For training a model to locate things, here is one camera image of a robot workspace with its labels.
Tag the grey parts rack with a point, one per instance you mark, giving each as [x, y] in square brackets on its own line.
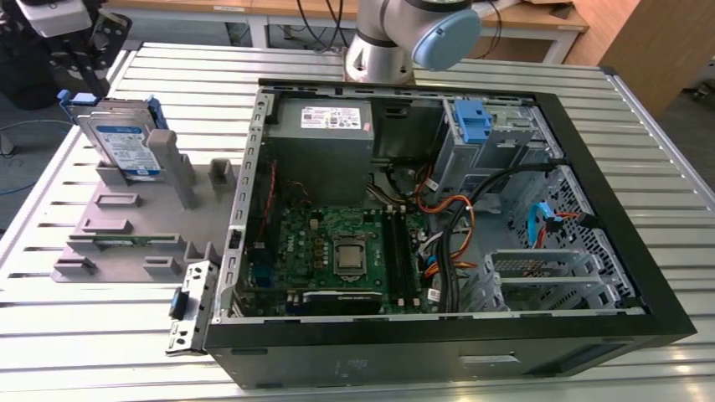
[151, 218]

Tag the black graphics card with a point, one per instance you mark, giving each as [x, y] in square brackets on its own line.
[340, 302]

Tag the black RAM slot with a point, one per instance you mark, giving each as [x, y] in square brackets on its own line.
[394, 251]
[407, 251]

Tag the office chair base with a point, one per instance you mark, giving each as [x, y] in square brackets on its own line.
[704, 90]

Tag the silver slot bracket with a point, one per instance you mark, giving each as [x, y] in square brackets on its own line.
[196, 276]

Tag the wooden cabinet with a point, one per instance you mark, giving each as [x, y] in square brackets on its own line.
[659, 50]

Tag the silver CPU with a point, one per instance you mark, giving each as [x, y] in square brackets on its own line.
[348, 255]

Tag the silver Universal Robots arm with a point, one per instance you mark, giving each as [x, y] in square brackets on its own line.
[380, 58]

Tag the green RAM stick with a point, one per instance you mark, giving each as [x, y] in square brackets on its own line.
[123, 240]

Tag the blue drive latch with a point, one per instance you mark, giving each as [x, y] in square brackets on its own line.
[472, 121]

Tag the green motherboard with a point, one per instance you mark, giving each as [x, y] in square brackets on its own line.
[302, 234]

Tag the grey power supply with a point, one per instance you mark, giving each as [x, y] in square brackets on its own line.
[324, 167]

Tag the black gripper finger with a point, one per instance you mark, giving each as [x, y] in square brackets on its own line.
[64, 56]
[112, 37]

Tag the wooden desk white frame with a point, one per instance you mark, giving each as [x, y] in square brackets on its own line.
[223, 12]
[536, 23]

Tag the blue VGA port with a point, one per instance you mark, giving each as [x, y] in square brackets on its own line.
[179, 303]

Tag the silver drive cage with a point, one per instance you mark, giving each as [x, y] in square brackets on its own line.
[503, 155]

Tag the hard disk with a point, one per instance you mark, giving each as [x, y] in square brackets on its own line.
[125, 146]

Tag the black waste basket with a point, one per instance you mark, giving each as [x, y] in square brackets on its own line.
[31, 92]

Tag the black PC case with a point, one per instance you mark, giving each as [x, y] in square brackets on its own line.
[391, 356]

